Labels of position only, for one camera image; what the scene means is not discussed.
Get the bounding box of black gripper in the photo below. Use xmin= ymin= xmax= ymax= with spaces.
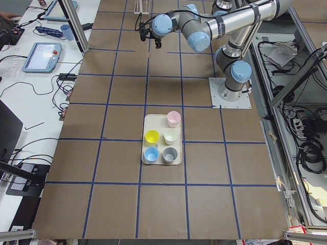
xmin=138 ymin=22 xmax=162 ymax=49

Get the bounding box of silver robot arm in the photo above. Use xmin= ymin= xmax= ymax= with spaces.
xmin=134 ymin=0 xmax=293 ymax=102

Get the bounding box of pink ikea cup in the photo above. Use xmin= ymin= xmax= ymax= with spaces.
xmin=167 ymin=111 xmax=181 ymax=128

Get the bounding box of blue cup on desk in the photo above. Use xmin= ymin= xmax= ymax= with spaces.
xmin=60 ymin=24 xmax=74 ymax=41

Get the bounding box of yellow ikea cup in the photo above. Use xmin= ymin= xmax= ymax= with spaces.
xmin=145 ymin=130 xmax=160 ymax=146

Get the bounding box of white ikea cup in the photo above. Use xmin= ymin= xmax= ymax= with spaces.
xmin=163 ymin=128 xmax=178 ymax=145

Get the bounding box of blue ikea cup on tray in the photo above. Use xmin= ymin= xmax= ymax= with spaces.
xmin=143 ymin=146 xmax=160 ymax=164

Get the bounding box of grey ikea cup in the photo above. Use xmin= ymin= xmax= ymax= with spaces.
xmin=163 ymin=147 xmax=178 ymax=164

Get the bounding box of person's hand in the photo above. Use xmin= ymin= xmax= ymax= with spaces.
xmin=0 ymin=11 xmax=20 ymax=21

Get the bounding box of cream plastic tray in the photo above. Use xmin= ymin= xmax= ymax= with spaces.
xmin=142 ymin=114 xmax=183 ymax=165

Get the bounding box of blue checkered umbrella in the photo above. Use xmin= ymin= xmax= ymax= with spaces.
xmin=35 ymin=26 xmax=63 ymax=38

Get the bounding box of far teach pendant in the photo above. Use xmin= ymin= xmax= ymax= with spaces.
xmin=43 ymin=1 xmax=67 ymax=22

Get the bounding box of teach pendant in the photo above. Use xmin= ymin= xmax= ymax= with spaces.
xmin=43 ymin=1 xmax=67 ymax=22
xmin=22 ymin=42 xmax=62 ymax=74

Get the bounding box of near teach pendant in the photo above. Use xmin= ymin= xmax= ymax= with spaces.
xmin=22 ymin=42 xmax=62 ymax=74

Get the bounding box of white wire cup rack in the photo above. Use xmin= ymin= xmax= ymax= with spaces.
xmin=134 ymin=0 xmax=152 ymax=14

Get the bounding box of aluminium frame post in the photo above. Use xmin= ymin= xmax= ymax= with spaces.
xmin=58 ymin=0 xmax=90 ymax=54

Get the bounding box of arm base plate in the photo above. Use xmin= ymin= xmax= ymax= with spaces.
xmin=209 ymin=78 xmax=251 ymax=109

